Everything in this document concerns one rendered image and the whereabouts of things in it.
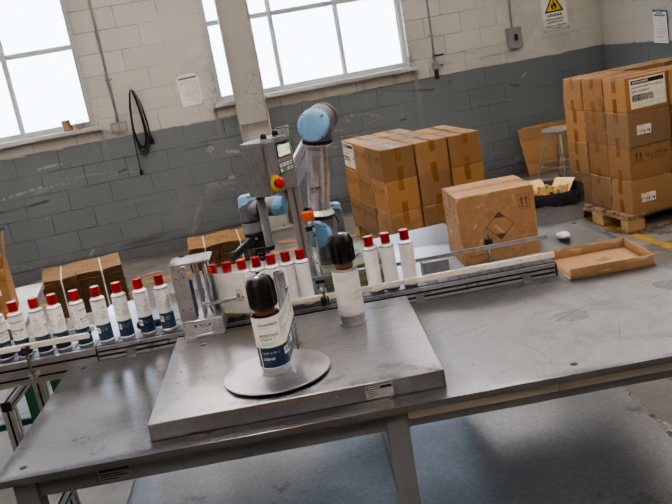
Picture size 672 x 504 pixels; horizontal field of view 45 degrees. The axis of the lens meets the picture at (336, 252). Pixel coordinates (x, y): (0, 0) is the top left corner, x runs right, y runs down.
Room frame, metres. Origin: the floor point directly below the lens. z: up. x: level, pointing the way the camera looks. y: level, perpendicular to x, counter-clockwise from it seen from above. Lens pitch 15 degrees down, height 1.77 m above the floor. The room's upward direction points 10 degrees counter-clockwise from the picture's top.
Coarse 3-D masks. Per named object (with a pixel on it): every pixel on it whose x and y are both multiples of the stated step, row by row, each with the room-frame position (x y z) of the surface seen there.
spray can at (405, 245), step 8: (400, 232) 2.79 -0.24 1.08; (400, 240) 2.80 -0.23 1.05; (408, 240) 2.79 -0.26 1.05; (400, 248) 2.79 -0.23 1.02; (408, 248) 2.78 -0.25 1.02; (400, 256) 2.79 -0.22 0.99; (408, 256) 2.78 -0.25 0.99; (408, 264) 2.78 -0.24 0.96; (408, 272) 2.78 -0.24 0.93; (416, 272) 2.79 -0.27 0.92
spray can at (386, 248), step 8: (384, 232) 2.81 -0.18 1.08; (384, 240) 2.78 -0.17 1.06; (384, 248) 2.78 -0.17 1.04; (392, 248) 2.78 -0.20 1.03; (384, 256) 2.78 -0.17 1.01; (392, 256) 2.78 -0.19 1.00; (384, 264) 2.78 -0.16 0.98; (392, 264) 2.78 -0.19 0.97; (384, 272) 2.79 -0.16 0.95; (392, 272) 2.78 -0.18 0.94; (392, 280) 2.77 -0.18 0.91; (392, 288) 2.77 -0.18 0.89
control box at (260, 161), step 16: (240, 144) 2.83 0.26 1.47; (256, 144) 2.79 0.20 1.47; (272, 144) 2.82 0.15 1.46; (256, 160) 2.80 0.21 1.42; (272, 160) 2.81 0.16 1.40; (256, 176) 2.80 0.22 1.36; (272, 176) 2.79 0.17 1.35; (288, 176) 2.87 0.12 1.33; (256, 192) 2.81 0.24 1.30; (272, 192) 2.78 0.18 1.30
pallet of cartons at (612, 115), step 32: (640, 64) 6.65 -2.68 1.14; (576, 96) 6.41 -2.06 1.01; (608, 96) 6.00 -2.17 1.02; (640, 96) 5.83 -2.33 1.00; (576, 128) 6.46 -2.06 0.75; (608, 128) 6.03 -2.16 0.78; (640, 128) 5.82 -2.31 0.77; (576, 160) 6.50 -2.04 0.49; (608, 160) 6.09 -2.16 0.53; (640, 160) 5.83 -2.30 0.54; (608, 192) 6.10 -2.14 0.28; (640, 192) 5.83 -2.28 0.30; (608, 224) 6.14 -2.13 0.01; (640, 224) 5.83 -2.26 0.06
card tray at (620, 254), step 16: (608, 240) 2.94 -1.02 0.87; (624, 240) 2.93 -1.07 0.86; (560, 256) 2.94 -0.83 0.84; (576, 256) 2.93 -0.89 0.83; (592, 256) 2.89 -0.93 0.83; (608, 256) 2.86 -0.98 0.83; (624, 256) 2.83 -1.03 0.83; (640, 256) 2.69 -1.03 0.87; (576, 272) 2.68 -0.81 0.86; (592, 272) 2.68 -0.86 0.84; (608, 272) 2.69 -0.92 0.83
